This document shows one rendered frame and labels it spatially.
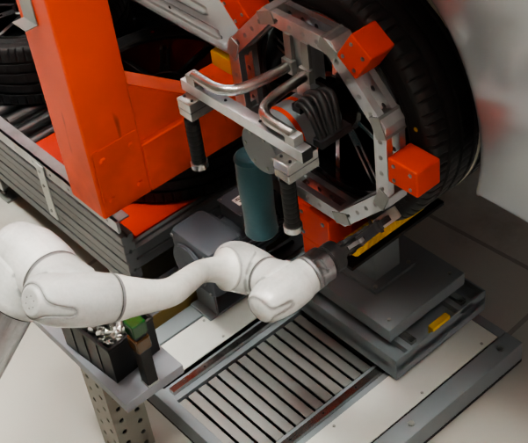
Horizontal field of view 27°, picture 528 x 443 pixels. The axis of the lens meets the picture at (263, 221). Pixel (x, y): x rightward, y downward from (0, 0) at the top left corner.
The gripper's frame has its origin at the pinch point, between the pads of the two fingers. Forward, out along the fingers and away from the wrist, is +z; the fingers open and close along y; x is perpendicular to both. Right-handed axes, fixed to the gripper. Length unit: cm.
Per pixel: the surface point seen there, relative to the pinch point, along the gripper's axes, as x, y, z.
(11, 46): 106, -124, -11
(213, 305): 1, -74, -21
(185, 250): 19, -54, -26
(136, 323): 12, -9, -64
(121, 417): -8, -57, -66
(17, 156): 72, -115, -33
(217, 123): 44, -47, -1
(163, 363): 0, -26, -58
